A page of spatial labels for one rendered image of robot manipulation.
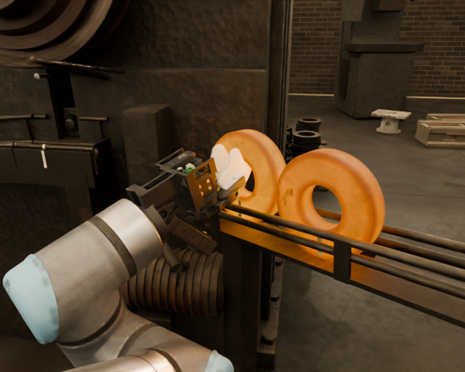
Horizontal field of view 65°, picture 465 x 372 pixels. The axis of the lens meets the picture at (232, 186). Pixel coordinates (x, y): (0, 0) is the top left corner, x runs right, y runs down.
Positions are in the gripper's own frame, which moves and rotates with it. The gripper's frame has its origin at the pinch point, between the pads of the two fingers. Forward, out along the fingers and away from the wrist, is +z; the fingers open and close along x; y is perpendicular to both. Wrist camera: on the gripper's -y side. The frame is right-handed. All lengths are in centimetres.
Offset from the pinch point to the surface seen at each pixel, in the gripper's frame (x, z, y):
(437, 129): 62, 296, -144
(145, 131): 26.1, -2.0, 2.6
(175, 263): 8.1, -14.4, -14.6
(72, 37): 37.5, -3.9, 22.0
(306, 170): -12.9, -1.0, 3.3
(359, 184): -20.6, -1.1, 3.3
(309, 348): 8, 18, -82
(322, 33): 324, 522, -117
